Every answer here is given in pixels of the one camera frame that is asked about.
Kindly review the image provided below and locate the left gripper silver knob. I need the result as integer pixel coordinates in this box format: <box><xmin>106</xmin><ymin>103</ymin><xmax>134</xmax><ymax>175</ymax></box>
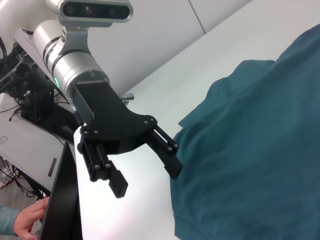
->
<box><xmin>120</xmin><ymin>92</ymin><xmax>136</xmax><ymax>104</ymax></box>

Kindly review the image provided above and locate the person's bare hand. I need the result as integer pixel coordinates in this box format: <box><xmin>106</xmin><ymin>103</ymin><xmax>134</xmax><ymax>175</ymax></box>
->
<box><xmin>13</xmin><ymin>196</ymin><xmax>51</xmax><ymax>240</ymax></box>

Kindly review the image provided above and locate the black floor cable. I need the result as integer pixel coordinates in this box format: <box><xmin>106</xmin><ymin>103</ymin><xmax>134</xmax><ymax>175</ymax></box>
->
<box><xmin>0</xmin><ymin>154</ymin><xmax>41</xmax><ymax>200</ymax></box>

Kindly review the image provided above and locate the black metal stand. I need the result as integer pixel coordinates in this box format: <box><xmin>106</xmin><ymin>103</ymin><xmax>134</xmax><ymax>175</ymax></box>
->
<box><xmin>20</xmin><ymin>73</ymin><xmax>79</xmax><ymax>146</ymax></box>

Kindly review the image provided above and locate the black flat monitor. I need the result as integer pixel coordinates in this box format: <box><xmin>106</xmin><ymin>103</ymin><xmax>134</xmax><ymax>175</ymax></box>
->
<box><xmin>37</xmin><ymin>141</ymin><xmax>81</xmax><ymax>240</ymax></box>

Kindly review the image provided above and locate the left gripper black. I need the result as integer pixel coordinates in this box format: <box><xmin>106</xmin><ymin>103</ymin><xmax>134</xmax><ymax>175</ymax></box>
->
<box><xmin>71</xmin><ymin>80</ymin><xmax>184</xmax><ymax>200</ymax></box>

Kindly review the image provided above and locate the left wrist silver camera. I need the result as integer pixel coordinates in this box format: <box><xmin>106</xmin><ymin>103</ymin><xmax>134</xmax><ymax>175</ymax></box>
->
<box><xmin>57</xmin><ymin>0</ymin><xmax>134</xmax><ymax>55</ymax></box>

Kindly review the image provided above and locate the black tube clamp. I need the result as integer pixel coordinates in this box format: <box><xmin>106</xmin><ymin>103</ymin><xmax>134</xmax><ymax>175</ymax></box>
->
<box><xmin>0</xmin><ymin>61</ymin><xmax>39</xmax><ymax>94</ymax></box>

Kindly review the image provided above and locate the blue t-shirt with white print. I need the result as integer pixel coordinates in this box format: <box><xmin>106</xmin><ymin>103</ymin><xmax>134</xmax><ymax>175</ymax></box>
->
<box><xmin>172</xmin><ymin>24</ymin><xmax>320</xmax><ymax>240</ymax></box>

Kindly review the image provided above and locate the person's forearm grey-green sleeve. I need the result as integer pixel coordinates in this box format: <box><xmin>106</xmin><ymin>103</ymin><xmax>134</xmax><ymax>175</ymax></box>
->
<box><xmin>0</xmin><ymin>205</ymin><xmax>22</xmax><ymax>237</ymax></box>

